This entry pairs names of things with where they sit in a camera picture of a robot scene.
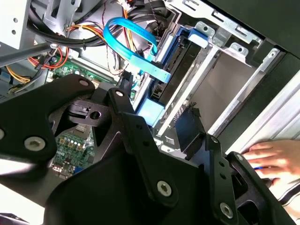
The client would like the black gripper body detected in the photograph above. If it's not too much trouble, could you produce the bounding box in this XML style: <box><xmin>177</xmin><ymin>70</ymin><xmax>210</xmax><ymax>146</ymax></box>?
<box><xmin>44</xmin><ymin>150</ymin><xmax>215</xmax><ymax>225</ymax></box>

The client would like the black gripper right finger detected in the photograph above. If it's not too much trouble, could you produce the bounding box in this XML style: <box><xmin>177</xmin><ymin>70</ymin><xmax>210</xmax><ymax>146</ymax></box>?
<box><xmin>175</xmin><ymin>102</ymin><xmax>296</xmax><ymax>225</ymax></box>

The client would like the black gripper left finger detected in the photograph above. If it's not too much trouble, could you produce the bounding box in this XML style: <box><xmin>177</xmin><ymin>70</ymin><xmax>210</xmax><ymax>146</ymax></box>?
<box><xmin>0</xmin><ymin>70</ymin><xmax>179</xmax><ymax>209</ymax></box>

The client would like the hard disk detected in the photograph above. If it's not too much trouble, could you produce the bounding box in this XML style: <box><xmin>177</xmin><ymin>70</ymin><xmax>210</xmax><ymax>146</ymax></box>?
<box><xmin>135</xmin><ymin>27</ymin><xmax>209</xmax><ymax>127</ymax></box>

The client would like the blue disk data wire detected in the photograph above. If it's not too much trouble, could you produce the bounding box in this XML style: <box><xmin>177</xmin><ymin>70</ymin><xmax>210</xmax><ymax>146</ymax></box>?
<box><xmin>103</xmin><ymin>17</ymin><xmax>172</xmax><ymax>83</ymax></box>

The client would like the person's hand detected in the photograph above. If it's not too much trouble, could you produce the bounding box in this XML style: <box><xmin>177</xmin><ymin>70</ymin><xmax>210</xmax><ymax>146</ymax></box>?
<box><xmin>243</xmin><ymin>139</ymin><xmax>300</xmax><ymax>186</ymax></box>

